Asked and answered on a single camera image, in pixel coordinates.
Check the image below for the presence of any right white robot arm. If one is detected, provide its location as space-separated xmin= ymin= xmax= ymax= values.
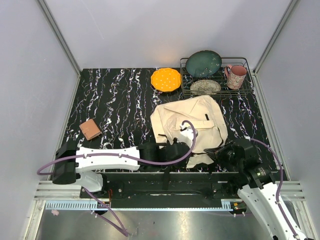
xmin=205 ymin=138 xmax=308 ymax=240

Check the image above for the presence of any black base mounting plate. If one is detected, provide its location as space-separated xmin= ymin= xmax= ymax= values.
xmin=94 ymin=172 xmax=252 ymax=205

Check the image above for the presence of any dark teal plate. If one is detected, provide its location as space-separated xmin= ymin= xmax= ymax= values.
xmin=185 ymin=50 xmax=222 ymax=78

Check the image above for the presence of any brown leather wallet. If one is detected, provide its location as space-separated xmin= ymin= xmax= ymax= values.
xmin=79 ymin=119 xmax=102 ymax=141

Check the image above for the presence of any beige patterned plate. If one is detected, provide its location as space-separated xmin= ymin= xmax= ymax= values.
xmin=190 ymin=79 xmax=222 ymax=96

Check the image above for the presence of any orange polka dot plate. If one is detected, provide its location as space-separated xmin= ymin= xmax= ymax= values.
xmin=150 ymin=68 xmax=182 ymax=93

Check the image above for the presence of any pink patterned mug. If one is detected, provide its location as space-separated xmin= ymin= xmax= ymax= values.
xmin=224 ymin=65 xmax=247 ymax=90

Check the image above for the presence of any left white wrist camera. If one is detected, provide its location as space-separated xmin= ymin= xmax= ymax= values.
xmin=177 ymin=125 xmax=194 ymax=147

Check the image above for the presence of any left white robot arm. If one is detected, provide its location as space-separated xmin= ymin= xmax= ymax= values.
xmin=51 ymin=138 xmax=193 ymax=198

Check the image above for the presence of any beige canvas backpack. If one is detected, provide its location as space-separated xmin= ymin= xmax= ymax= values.
xmin=150 ymin=95 xmax=228 ymax=169

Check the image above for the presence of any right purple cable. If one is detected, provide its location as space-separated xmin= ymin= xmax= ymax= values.
xmin=209 ymin=136 xmax=301 ymax=238

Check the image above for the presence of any black wire dish rack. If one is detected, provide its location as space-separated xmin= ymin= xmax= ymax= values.
xmin=180 ymin=57 xmax=254 ymax=99

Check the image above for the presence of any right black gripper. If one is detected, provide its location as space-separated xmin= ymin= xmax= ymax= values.
xmin=204 ymin=141 xmax=244 ymax=169

